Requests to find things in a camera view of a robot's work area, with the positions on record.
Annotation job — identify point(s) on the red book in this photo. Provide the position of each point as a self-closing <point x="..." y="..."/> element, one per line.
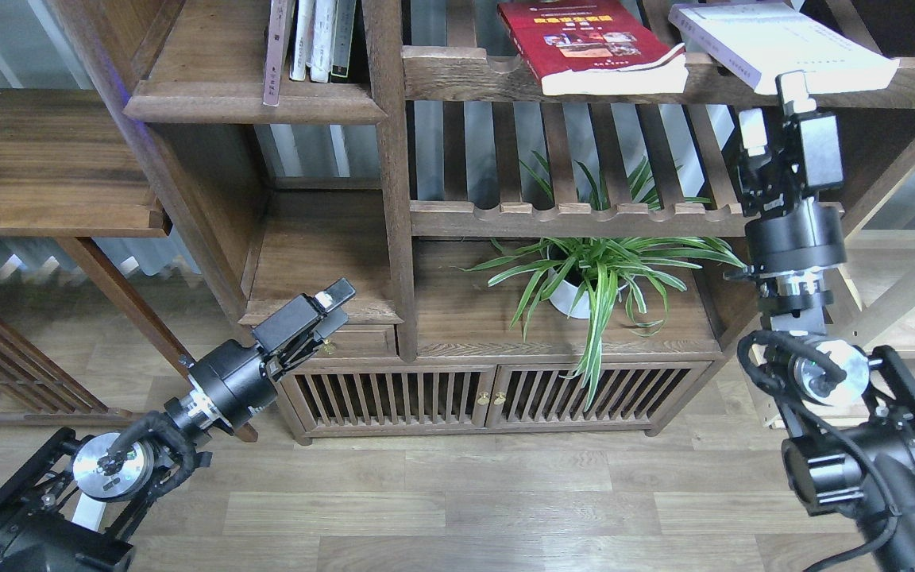
<point x="592" y="48"/>

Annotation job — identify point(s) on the dark wooden bookshelf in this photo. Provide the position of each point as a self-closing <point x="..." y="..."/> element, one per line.
<point x="399" y="178"/>

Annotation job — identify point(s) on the dark maroon book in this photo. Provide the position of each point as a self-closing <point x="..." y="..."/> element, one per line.
<point x="278" y="33"/>

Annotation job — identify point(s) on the light wooden shelf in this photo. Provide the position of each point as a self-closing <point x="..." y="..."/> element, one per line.
<point x="875" y="291"/>

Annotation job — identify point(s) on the left slatted cabinet door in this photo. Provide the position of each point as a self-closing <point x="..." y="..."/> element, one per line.
<point x="399" y="400"/>

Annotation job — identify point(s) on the slatted cabinet door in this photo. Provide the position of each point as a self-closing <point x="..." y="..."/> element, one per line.
<point x="399" y="400"/>
<point x="629" y="396"/>

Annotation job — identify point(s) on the dark wooden side table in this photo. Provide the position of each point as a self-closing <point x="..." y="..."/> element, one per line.
<point x="68" y="177"/>

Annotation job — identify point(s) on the dark upright book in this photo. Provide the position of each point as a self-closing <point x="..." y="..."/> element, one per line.
<point x="345" y="17"/>

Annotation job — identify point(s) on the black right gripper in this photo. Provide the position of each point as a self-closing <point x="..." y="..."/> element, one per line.
<point x="792" y="232"/>

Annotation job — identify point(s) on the green spider plant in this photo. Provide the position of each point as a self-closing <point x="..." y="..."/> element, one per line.
<point x="603" y="273"/>

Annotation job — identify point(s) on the right slatted cabinet door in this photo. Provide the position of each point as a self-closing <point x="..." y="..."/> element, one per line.
<point x="629" y="396"/>

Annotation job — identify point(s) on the dark slatted wooden rack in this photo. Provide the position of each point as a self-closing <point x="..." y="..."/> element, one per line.
<point x="50" y="396"/>

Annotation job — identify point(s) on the small wooden drawer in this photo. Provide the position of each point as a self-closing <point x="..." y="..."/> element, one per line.
<point x="360" y="341"/>

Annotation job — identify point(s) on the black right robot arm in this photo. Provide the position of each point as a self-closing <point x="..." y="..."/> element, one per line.
<point x="850" y="415"/>

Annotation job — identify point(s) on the white plant pot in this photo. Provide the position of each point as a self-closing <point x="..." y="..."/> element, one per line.
<point x="564" y="298"/>

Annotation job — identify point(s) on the white book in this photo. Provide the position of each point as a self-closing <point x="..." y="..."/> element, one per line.
<point x="758" y="41"/>
<point x="301" y="48"/>
<point x="321" y="54"/>

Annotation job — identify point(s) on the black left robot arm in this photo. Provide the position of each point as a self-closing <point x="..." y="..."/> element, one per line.
<point x="74" y="505"/>

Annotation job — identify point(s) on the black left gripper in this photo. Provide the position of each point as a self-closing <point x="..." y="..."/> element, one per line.
<point x="233" y="382"/>

